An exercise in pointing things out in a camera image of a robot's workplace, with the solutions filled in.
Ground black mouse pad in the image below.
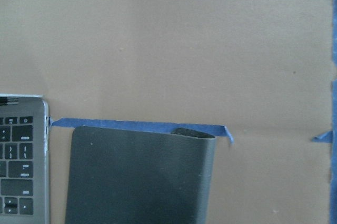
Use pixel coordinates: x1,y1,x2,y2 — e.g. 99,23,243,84
65,126,216,223

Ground grey laptop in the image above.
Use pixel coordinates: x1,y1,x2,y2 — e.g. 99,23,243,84
1,94,50,223

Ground blue tape grid lines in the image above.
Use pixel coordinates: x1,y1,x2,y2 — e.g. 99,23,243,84
52,0,335,223

